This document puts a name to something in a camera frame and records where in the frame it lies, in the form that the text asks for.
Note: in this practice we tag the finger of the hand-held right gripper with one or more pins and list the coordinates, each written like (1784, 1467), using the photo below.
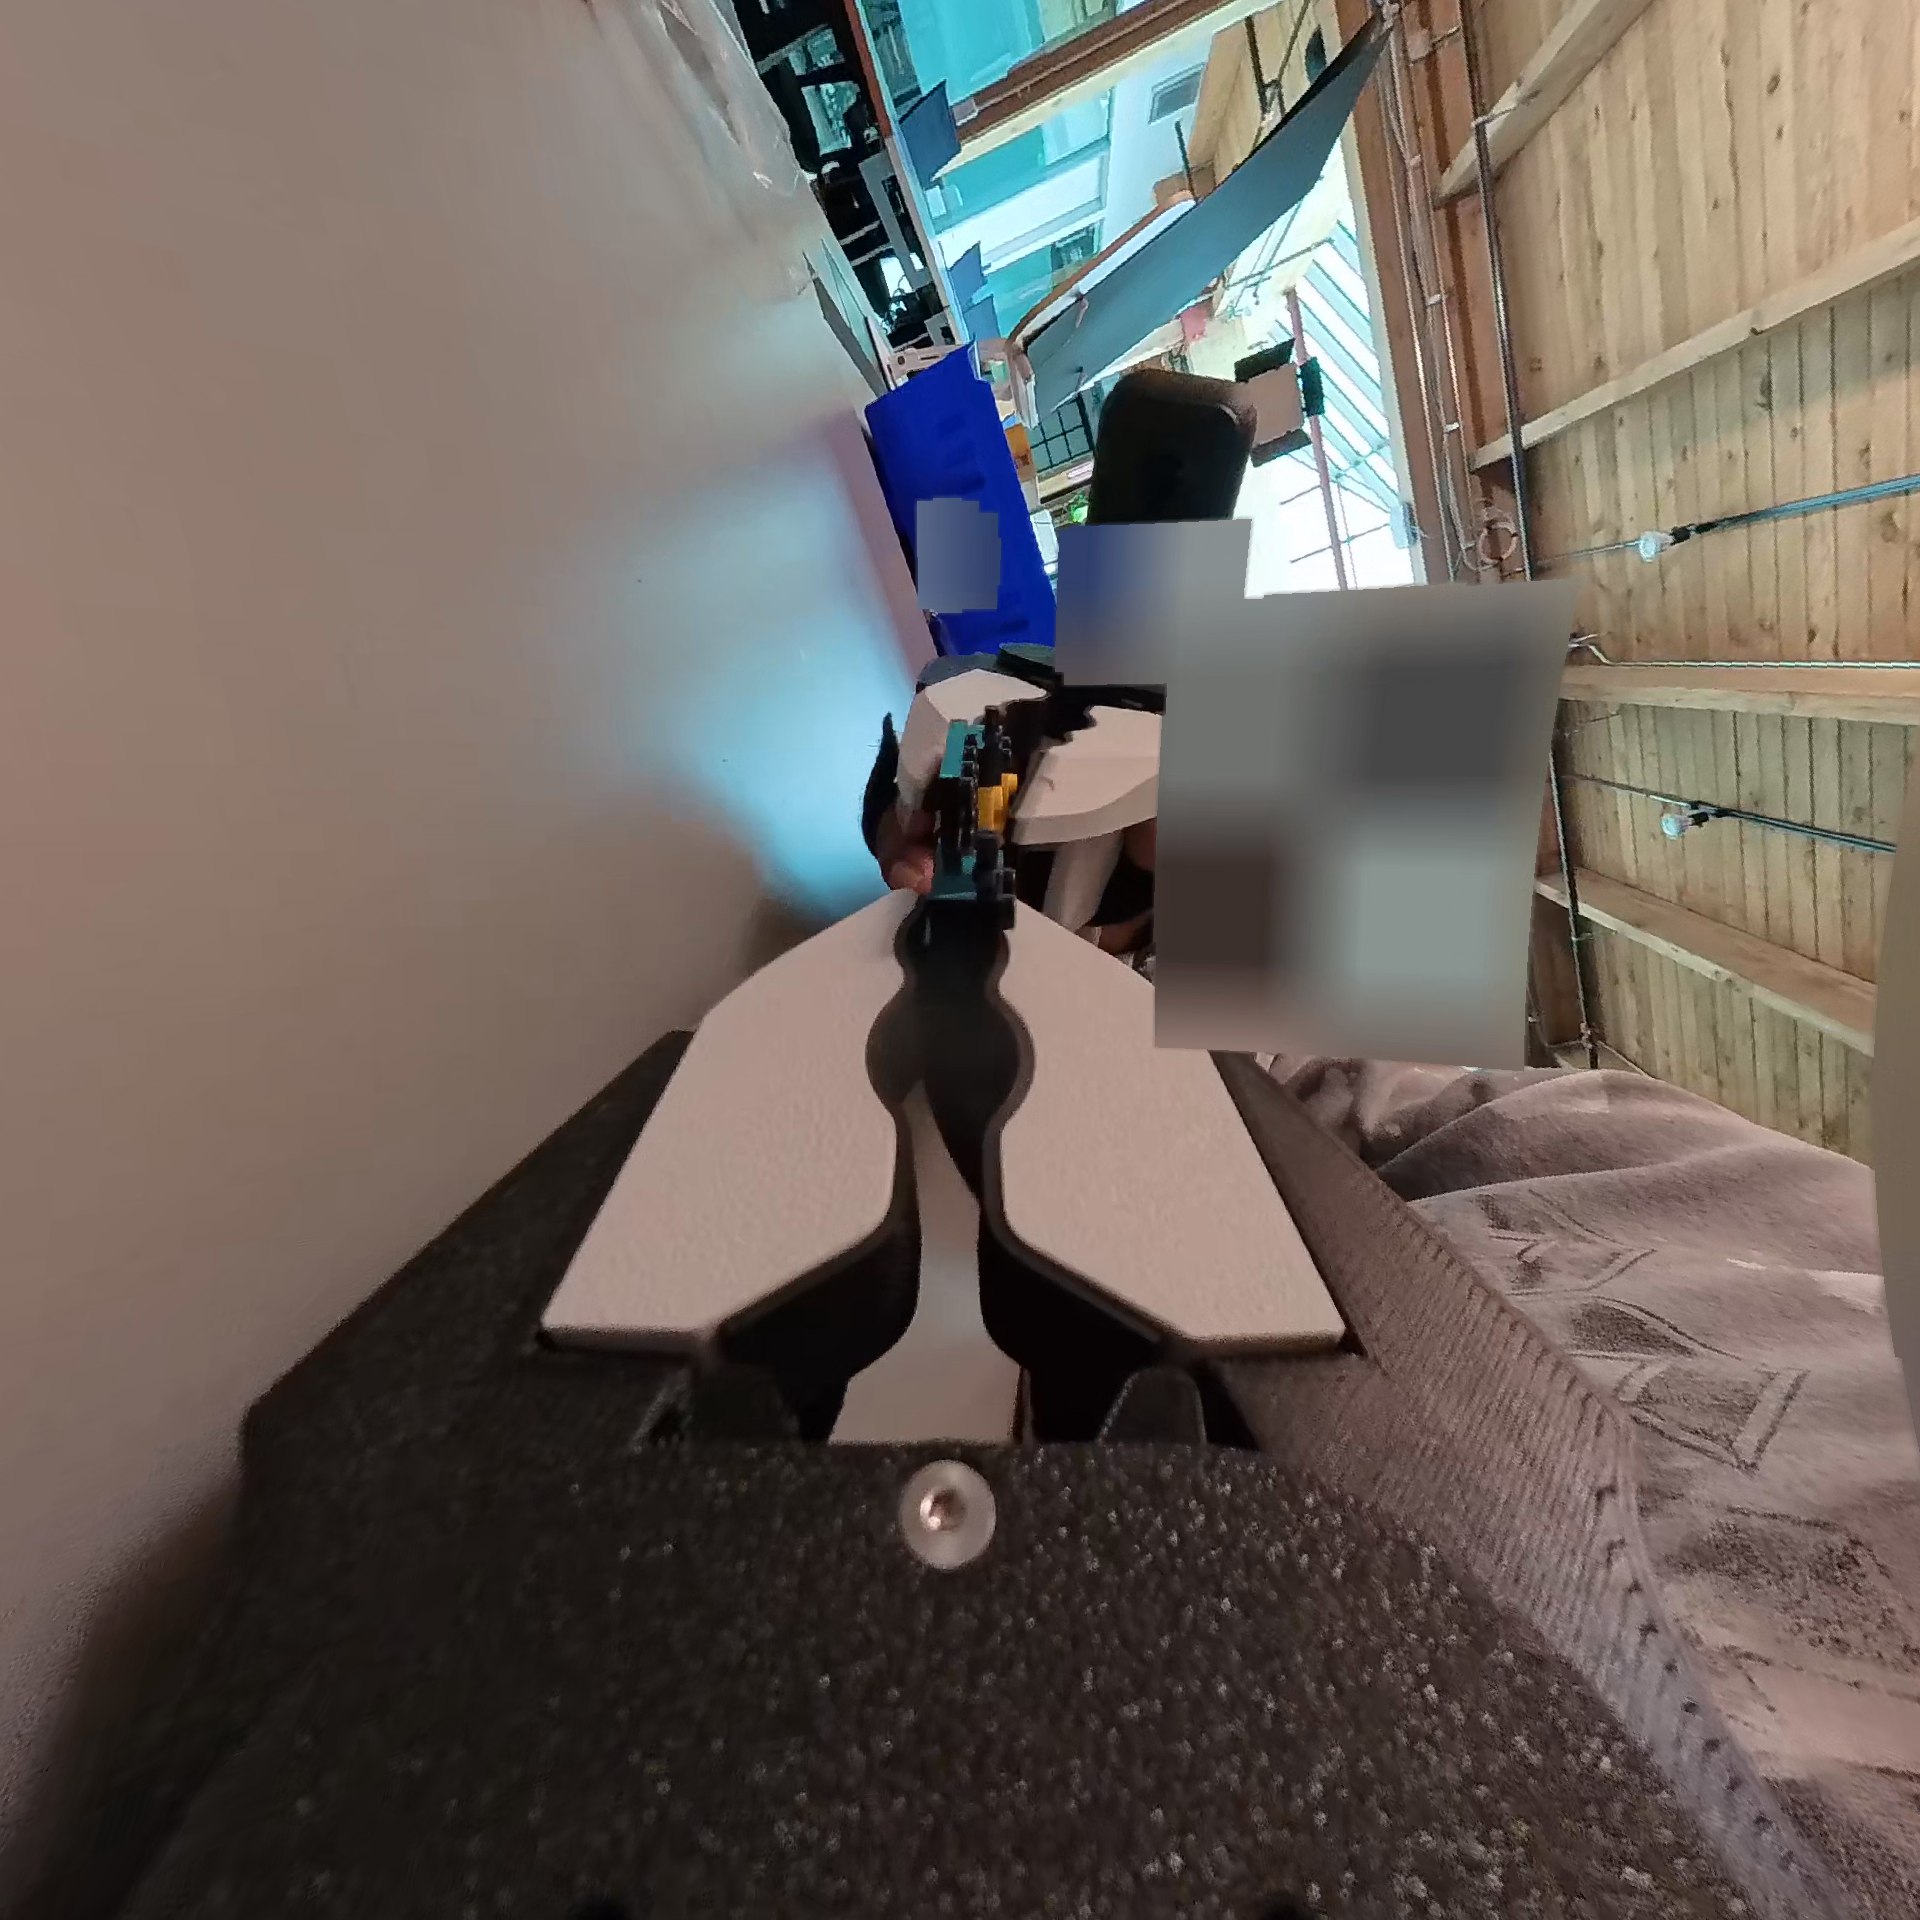
(956, 707)
(1104, 776)

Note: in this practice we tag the person's grey sweatshirt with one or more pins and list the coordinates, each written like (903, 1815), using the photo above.
(1682, 1382)

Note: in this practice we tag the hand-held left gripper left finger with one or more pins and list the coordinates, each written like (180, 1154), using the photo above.
(738, 1200)

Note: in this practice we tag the person's right hand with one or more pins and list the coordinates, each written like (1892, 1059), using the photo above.
(884, 811)

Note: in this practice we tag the black lego chassis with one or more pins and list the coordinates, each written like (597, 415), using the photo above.
(967, 884)

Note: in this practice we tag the small yellow lego piece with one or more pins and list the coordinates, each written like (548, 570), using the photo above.
(996, 799)

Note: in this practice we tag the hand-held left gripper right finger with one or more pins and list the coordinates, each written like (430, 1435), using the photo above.
(1172, 1200)

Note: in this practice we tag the blue plastic bin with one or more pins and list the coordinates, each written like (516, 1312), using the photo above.
(960, 450)

